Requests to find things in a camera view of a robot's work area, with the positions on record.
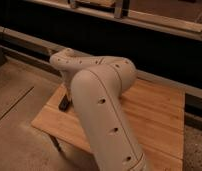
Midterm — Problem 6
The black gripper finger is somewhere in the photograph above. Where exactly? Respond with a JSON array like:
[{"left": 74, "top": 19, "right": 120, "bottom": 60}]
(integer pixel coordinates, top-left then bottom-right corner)
[{"left": 58, "top": 96, "right": 71, "bottom": 111}]

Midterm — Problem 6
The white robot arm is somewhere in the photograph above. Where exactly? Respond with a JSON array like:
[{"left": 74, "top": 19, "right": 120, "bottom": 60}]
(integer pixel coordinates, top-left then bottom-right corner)
[{"left": 50, "top": 49, "right": 149, "bottom": 171}]

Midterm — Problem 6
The black metal table leg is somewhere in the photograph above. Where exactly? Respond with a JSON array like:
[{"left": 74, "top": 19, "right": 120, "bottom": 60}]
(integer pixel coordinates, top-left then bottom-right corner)
[{"left": 50, "top": 136, "right": 63, "bottom": 155}]

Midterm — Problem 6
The wooden plank on ledge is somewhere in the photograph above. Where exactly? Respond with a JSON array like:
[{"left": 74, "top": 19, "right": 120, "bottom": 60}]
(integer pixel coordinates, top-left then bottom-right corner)
[{"left": 128, "top": 10, "right": 202, "bottom": 33}]

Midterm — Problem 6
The grey metal post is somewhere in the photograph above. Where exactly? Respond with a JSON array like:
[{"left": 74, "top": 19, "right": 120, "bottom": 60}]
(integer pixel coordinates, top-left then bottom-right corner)
[{"left": 114, "top": 0, "right": 123, "bottom": 18}]

